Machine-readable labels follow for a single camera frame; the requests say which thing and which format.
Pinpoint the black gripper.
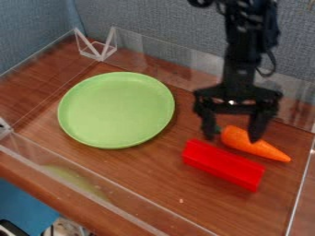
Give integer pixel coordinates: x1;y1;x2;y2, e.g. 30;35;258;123
194;84;283;143

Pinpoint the orange toy carrot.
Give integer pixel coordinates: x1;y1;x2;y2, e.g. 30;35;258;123
221;125;291;163

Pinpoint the red rectangular block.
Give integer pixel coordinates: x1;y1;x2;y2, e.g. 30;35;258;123
182;139;266;192

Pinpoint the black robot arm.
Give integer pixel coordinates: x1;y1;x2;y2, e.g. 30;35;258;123
187;0;283;143

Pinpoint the green round plate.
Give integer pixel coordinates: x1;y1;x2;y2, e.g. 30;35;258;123
58;72;175;148

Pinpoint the clear acrylic enclosure wall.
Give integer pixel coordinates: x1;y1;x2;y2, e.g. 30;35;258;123
0;29;315;236

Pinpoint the clear acrylic corner bracket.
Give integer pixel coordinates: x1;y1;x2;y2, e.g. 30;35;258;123
74;27;118;62

